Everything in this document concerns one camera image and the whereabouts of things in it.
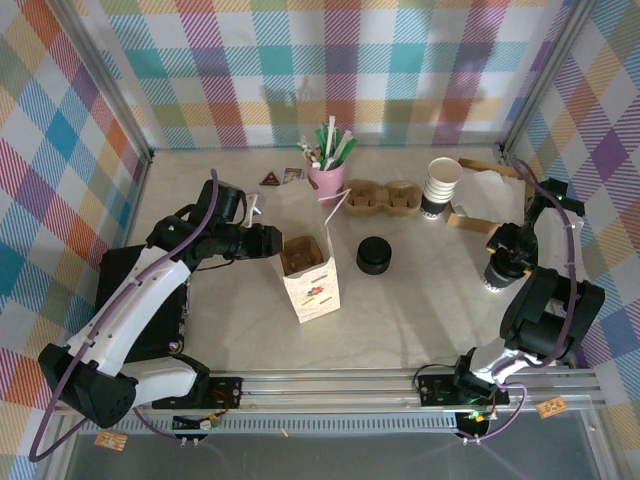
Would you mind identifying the pink straw holder cup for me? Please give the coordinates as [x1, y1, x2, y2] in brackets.
[305, 160, 347, 207]

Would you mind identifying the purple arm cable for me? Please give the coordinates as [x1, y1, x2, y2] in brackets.
[27, 168, 221, 462]
[462, 157, 581, 445]

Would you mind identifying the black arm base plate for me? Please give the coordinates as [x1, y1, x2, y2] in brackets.
[417, 373, 511, 408]
[151, 375, 245, 410]

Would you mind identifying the aluminium frame post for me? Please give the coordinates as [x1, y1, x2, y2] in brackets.
[62, 0, 155, 164]
[498, 0, 596, 157]

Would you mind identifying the crumpled white paper sheet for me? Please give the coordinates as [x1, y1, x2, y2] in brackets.
[451, 172, 501, 225]

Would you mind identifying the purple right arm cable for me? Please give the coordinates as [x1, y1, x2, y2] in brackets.
[462, 157, 581, 445]

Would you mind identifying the orange printed tag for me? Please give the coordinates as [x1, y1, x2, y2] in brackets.
[536, 398, 566, 421]
[93, 430, 128, 452]

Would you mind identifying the flat white paper sheet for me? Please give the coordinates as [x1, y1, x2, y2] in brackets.
[492, 172, 527, 224]

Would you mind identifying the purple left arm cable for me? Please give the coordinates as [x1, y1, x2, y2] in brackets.
[27, 168, 221, 462]

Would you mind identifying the black box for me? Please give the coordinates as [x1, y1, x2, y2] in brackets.
[97, 244, 192, 361]

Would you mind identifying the brown cardboard box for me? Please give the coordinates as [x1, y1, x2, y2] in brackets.
[446, 157, 532, 236]

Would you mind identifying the small wired connector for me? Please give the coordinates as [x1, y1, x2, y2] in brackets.
[171, 413, 222, 433]

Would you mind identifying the white printed paper bag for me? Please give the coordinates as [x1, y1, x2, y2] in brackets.
[269, 179, 352, 325]

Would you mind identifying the aluminium mounting rail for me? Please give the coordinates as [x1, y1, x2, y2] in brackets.
[53, 370, 604, 415]

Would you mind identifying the long white straw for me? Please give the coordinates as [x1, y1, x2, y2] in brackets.
[325, 112, 339, 164]

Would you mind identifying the black lidded paper coffee cup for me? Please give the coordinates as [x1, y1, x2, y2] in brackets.
[482, 252, 526, 294]

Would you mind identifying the grey slotted cable duct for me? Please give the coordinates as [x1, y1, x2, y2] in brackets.
[78, 417, 462, 437]

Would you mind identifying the crumpled white wrapped straw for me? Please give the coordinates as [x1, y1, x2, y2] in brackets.
[297, 138, 324, 169]

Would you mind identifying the black round connector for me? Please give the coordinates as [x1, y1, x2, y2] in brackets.
[455, 409, 494, 437]

